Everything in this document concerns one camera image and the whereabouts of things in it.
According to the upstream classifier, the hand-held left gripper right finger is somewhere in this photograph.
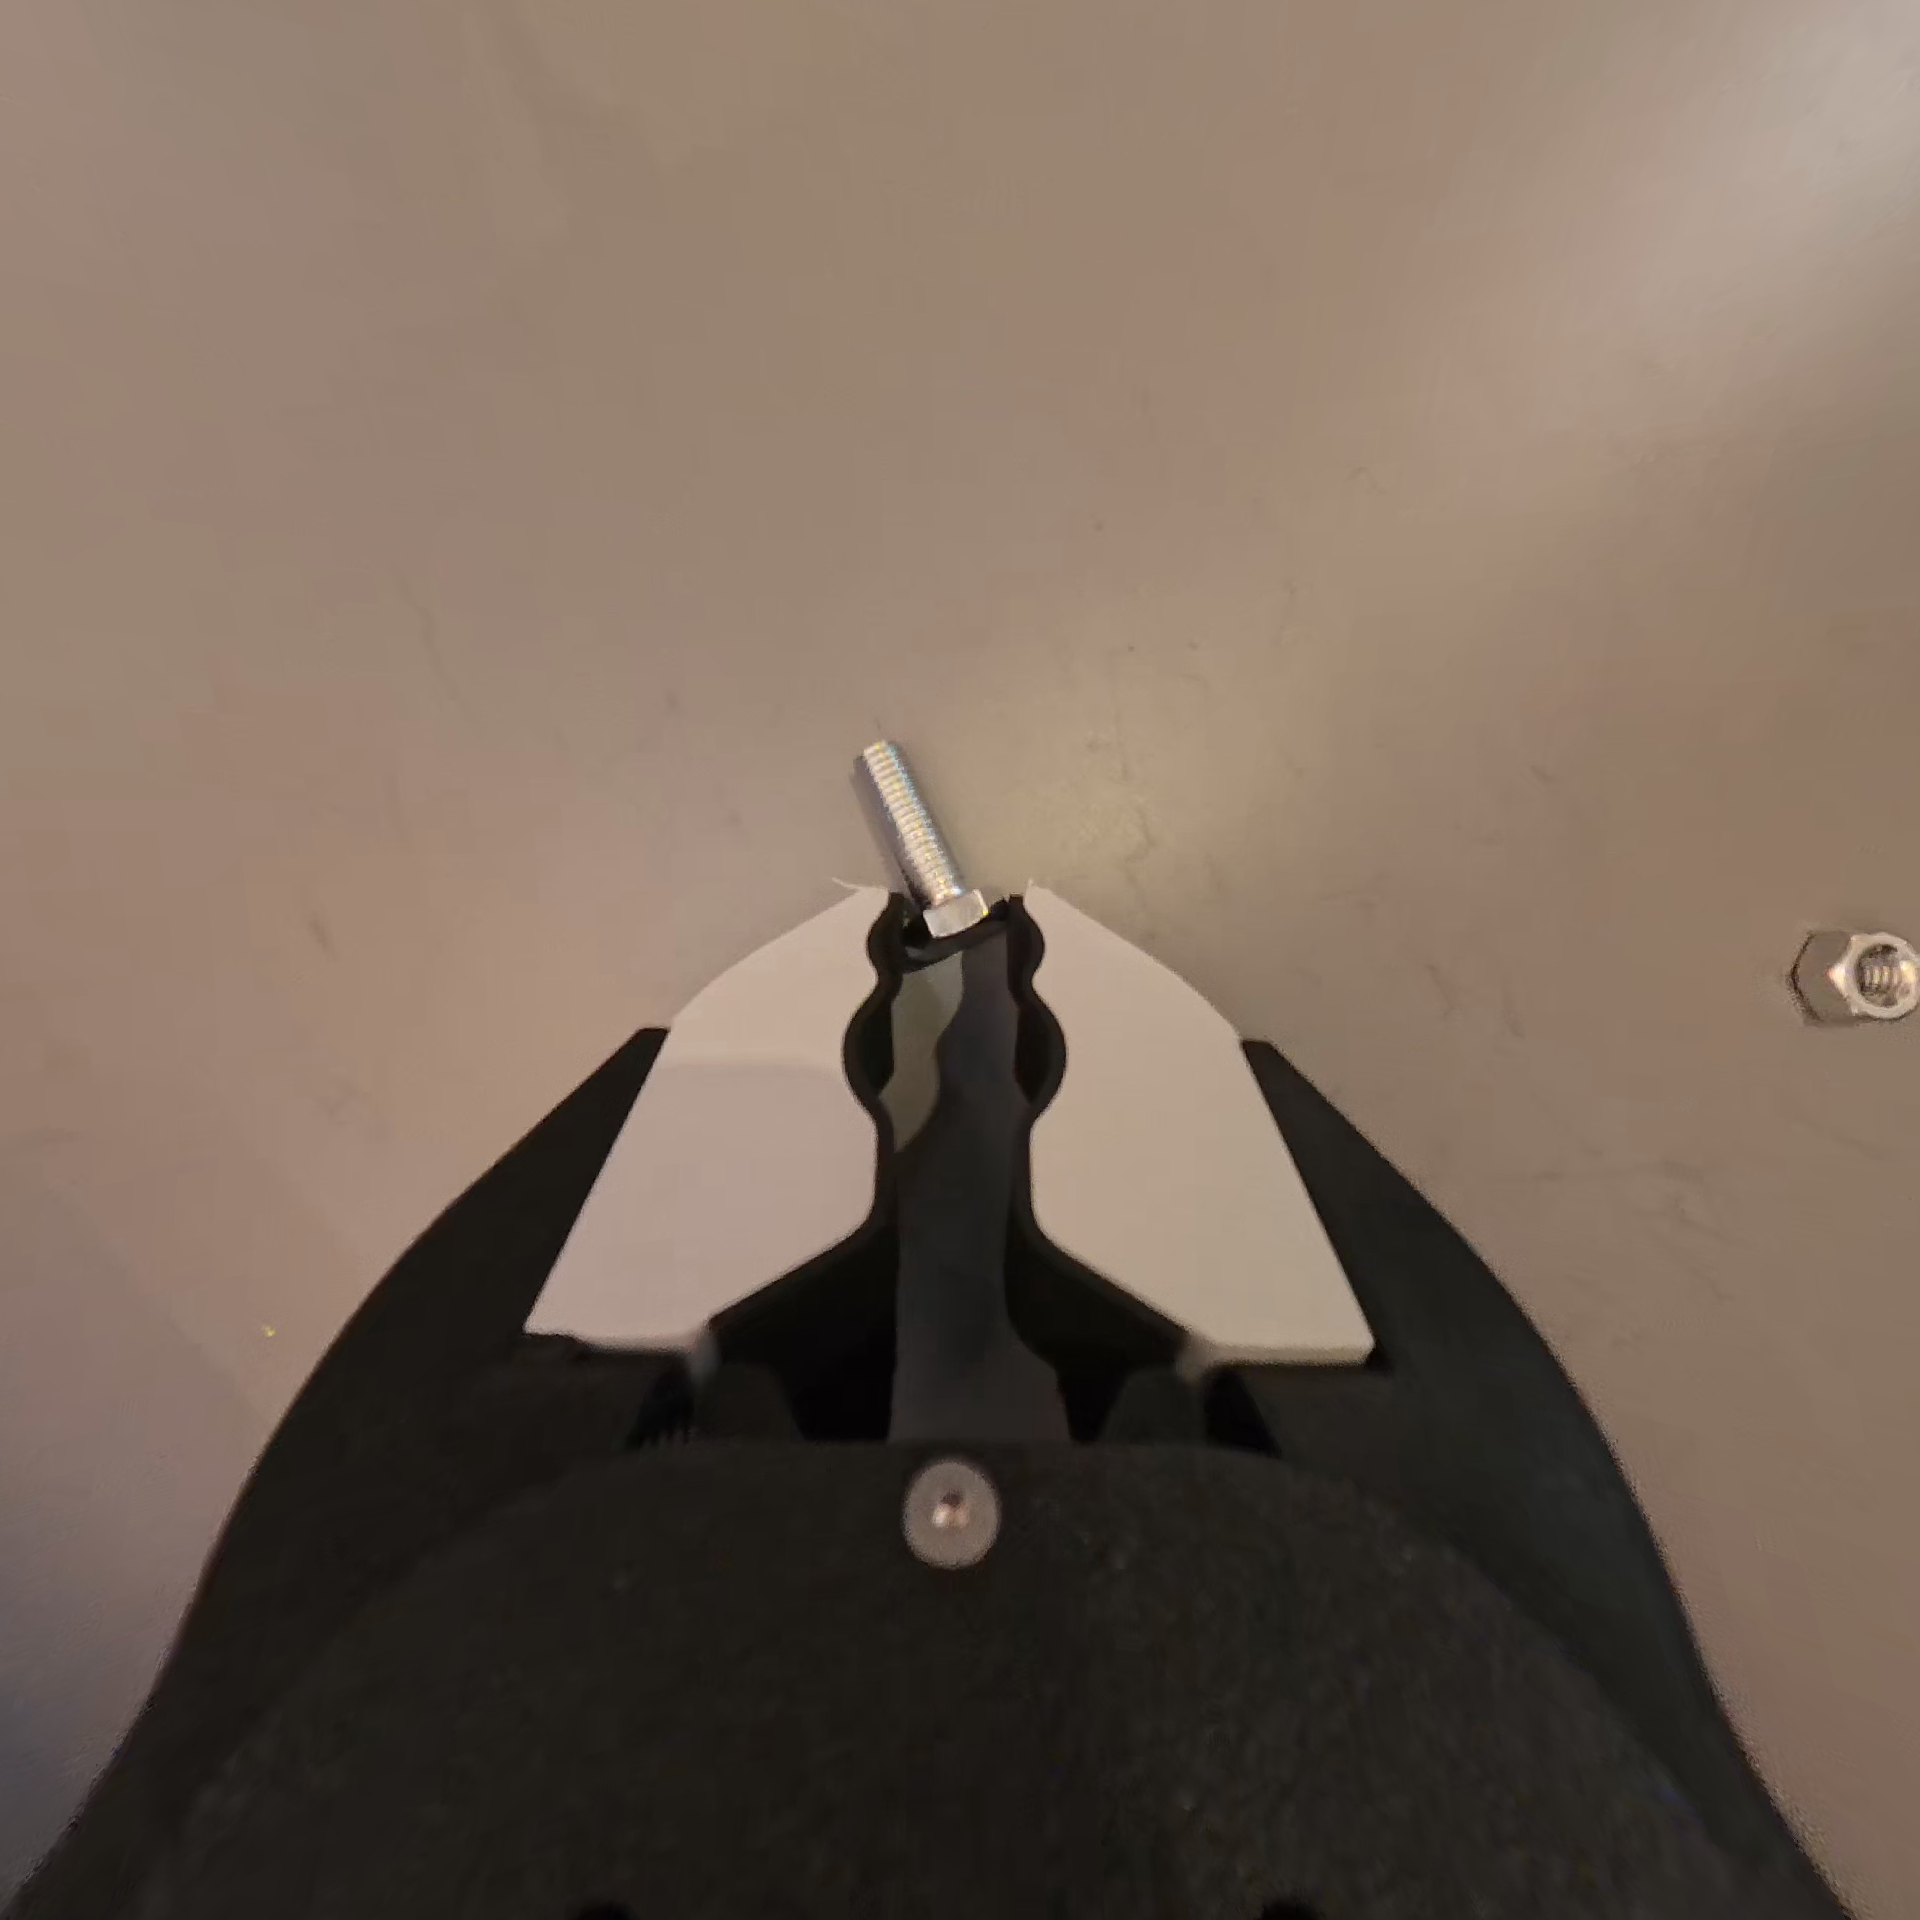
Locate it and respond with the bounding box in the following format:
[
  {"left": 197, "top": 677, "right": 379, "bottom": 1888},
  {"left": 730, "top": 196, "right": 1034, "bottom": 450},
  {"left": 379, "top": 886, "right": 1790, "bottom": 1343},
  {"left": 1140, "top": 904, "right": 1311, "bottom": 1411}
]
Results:
[{"left": 1014, "top": 892, "right": 1373, "bottom": 1384}]

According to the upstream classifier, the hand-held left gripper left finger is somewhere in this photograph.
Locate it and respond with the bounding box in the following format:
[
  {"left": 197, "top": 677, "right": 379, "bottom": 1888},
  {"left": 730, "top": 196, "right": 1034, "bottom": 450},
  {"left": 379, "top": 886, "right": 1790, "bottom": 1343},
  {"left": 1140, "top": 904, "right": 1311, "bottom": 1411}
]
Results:
[{"left": 526, "top": 885, "right": 906, "bottom": 1379}]

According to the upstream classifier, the thin silver hex bolt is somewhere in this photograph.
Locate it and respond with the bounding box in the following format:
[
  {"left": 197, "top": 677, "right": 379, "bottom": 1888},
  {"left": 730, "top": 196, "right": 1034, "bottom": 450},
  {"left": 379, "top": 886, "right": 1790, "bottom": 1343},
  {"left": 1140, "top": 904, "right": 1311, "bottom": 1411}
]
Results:
[{"left": 855, "top": 739, "right": 989, "bottom": 944}]

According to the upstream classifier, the silver hex nut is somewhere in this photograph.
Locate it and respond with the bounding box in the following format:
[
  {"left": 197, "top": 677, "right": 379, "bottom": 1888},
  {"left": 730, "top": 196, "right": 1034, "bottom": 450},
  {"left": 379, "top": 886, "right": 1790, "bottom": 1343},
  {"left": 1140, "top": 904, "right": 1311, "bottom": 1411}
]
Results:
[{"left": 1787, "top": 928, "right": 1920, "bottom": 1029}]

